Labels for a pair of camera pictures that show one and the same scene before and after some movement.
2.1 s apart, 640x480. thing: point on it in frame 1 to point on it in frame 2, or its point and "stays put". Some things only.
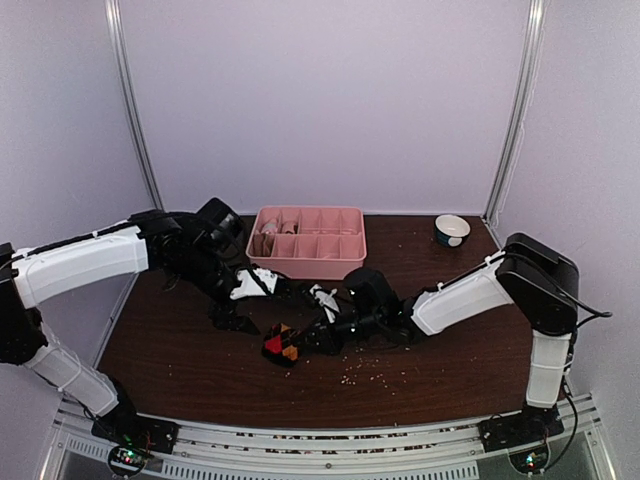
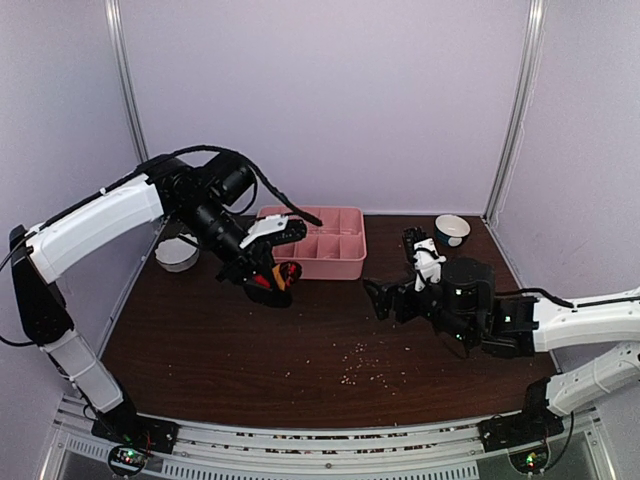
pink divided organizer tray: [310, 242] stays put
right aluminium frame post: [520, 106] stays put
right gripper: [324, 343] to [385, 294]
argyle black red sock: [281, 345] to [287, 274]
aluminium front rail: [430, 452] stays put
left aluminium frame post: [131, 102] stays put
